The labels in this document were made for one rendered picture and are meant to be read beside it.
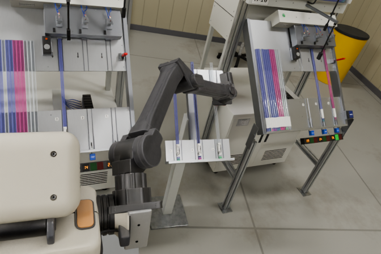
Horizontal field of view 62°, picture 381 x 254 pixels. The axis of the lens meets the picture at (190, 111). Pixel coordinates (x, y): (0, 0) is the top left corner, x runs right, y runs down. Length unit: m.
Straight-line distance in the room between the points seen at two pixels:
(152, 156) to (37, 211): 0.27
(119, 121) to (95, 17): 0.50
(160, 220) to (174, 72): 1.38
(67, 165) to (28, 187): 0.07
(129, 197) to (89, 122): 0.88
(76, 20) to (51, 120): 0.47
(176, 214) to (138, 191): 1.53
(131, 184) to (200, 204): 1.64
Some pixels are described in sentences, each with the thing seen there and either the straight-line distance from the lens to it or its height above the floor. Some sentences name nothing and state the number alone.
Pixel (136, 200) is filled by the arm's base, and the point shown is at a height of 1.22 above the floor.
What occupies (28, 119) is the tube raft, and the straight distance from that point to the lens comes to 1.53.
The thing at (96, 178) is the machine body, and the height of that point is 0.17.
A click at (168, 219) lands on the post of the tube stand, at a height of 0.01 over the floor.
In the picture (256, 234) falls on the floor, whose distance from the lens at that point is 2.33.
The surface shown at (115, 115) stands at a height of 0.83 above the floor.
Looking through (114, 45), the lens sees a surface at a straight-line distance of 1.64.
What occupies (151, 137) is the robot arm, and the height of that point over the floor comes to 1.29.
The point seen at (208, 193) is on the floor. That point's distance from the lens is 2.42.
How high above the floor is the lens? 1.78
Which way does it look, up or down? 34 degrees down
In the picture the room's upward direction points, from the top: 14 degrees clockwise
